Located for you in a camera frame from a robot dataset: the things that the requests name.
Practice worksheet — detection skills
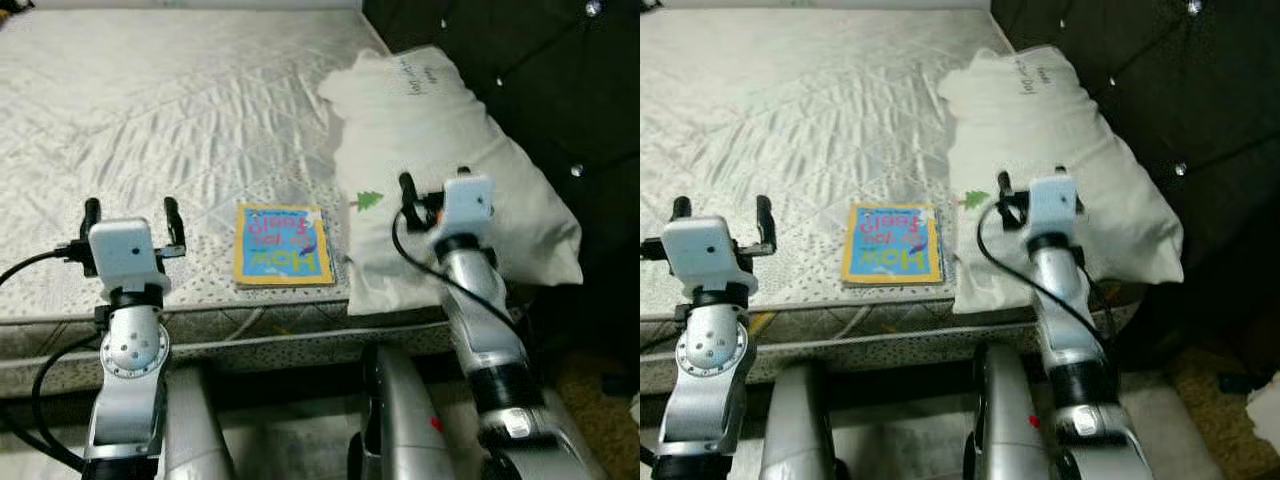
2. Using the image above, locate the white pillow green tree print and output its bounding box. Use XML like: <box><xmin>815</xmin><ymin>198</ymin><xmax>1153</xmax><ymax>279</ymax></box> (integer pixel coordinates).
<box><xmin>937</xmin><ymin>45</ymin><xmax>1186</xmax><ymax>316</ymax></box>
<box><xmin>317</xmin><ymin>45</ymin><xmax>584</xmax><ymax>316</ymax></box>

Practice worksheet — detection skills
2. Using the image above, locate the blue yellow picture book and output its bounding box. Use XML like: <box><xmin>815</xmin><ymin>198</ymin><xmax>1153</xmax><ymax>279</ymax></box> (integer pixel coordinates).
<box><xmin>233</xmin><ymin>203</ymin><xmax>336</xmax><ymax>289</ymax></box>
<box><xmin>840</xmin><ymin>203</ymin><xmax>944</xmax><ymax>288</ymax></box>

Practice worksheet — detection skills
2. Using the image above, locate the white quilted mattress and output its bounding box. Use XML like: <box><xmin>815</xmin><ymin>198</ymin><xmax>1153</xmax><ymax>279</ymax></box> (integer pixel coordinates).
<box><xmin>640</xmin><ymin>8</ymin><xmax>1141</xmax><ymax>396</ymax></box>
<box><xmin>0</xmin><ymin>8</ymin><xmax>471</xmax><ymax>401</ymax></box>

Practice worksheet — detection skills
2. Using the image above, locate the silver left robot leg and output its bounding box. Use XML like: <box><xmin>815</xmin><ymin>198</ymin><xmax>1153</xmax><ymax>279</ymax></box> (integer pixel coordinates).
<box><xmin>160</xmin><ymin>365</ymin><xmax>236</xmax><ymax>480</ymax></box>
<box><xmin>758</xmin><ymin>362</ymin><xmax>836</xmax><ymax>480</ymax></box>

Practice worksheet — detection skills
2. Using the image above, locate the silver robot leg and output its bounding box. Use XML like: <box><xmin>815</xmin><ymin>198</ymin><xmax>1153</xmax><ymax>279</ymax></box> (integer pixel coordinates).
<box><xmin>348</xmin><ymin>345</ymin><xmax>461</xmax><ymax>480</ymax></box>
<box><xmin>758</xmin><ymin>362</ymin><xmax>836</xmax><ymax>480</ymax></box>
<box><xmin>160</xmin><ymin>365</ymin><xmax>236</xmax><ymax>480</ymax></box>
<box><xmin>965</xmin><ymin>342</ymin><xmax>1061</xmax><ymax>480</ymax></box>

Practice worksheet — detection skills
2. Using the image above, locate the silver right robot leg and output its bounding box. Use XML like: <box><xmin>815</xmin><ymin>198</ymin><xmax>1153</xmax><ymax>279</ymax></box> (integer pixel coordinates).
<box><xmin>965</xmin><ymin>342</ymin><xmax>1061</xmax><ymax>480</ymax></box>
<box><xmin>348</xmin><ymin>345</ymin><xmax>461</xmax><ymax>480</ymax></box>

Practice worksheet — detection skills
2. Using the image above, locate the white crumpled cloth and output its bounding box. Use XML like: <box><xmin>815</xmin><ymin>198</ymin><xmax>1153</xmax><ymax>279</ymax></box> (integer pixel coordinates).
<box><xmin>1245</xmin><ymin>370</ymin><xmax>1280</xmax><ymax>451</ymax></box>

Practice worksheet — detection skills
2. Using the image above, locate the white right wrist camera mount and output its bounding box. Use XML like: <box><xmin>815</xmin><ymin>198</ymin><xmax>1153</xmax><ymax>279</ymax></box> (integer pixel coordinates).
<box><xmin>1028</xmin><ymin>172</ymin><xmax>1083</xmax><ymax>239</ymax></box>
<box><xmin>438</xmin><ymin>172</ymin><xmax>498</xmax><ymax>239</ymax></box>

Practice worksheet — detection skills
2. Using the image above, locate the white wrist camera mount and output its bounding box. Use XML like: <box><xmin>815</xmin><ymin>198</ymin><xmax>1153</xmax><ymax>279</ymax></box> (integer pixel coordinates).
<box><xmin>88</xmin><ymin>218</ymin><xmax>171</xmax><ymax>296</ymax></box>
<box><xmin>438</xmin><ymin>172</ymin><xmax>498</xmax><ymax>239</ymax></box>
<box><xmin>662</xmin><ymin>215</ymin><xmax>746</xmax><ymax>296</ymax></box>
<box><xmin>1028</xmin><ymin>172</ymin><xmax>1083</xmax><ymax>239</ymax></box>

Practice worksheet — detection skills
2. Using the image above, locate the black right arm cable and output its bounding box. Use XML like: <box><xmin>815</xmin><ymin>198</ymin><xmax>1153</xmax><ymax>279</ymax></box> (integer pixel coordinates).
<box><xmin>392</xmin><ymin>205</ymin><xmax>526</xmax><ymax>346</ymax></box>
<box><xmin>975</xmin><ymin>205</ymin><xmax>1116</xmax><ymax>346</ymax></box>

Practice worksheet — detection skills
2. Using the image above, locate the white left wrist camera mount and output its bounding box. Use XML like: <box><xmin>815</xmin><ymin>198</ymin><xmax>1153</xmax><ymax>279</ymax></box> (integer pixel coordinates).
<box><xmin>662</xmin><ymin>215</ymin><xmax>746</xmax><ymax>296</ymax></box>
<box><xmin>88</xmin><ymin>218</ymin><xmax>171</xmax><ymax>296</ymax></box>

